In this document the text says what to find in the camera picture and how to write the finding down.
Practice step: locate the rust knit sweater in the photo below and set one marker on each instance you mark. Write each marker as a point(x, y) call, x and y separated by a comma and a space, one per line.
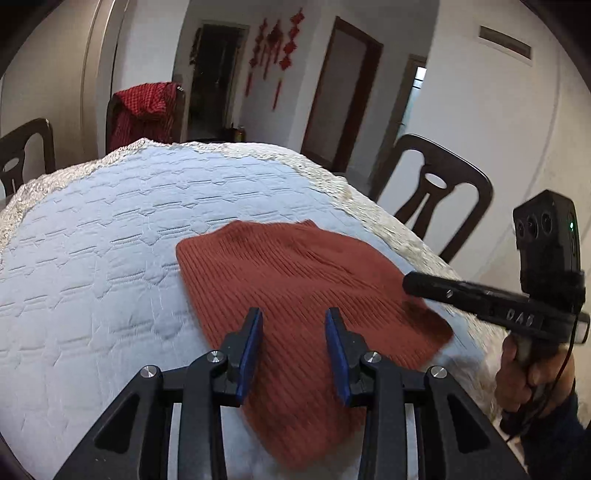
point(295, 272)

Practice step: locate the dark wooden chair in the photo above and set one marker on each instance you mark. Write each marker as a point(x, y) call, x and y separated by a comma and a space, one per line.
point(466, 175)
point(46, 147)
point(180, 120)

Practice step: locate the white quilted table cover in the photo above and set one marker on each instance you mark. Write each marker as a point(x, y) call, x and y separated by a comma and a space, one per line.
point(92, 254)

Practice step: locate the red checkered cloth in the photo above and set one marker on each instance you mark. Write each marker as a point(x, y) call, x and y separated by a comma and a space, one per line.
point(143, 108)

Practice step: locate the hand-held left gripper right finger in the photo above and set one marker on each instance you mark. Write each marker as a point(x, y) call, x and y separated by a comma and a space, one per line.
point(334, 350)

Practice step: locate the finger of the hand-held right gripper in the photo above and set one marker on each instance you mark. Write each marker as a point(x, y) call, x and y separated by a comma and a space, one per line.
point(438, 290)

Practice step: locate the rectangular wall vent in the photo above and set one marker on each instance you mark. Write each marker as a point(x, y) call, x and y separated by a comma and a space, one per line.
point(505, 42)

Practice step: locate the person's right hand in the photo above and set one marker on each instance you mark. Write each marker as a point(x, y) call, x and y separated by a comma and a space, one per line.
point(512, 383)

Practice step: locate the person's right forearm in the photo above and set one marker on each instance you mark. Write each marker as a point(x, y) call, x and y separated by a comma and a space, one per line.
point(563, 438)

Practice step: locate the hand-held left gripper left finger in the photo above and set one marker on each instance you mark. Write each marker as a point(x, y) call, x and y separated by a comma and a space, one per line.
point(249, 350)

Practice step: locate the brown wooden door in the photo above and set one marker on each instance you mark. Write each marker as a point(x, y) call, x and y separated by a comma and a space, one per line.
point(337, 92)

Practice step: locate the red hanging wall decoration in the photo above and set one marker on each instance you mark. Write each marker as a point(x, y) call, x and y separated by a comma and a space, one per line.
point(272, 46)

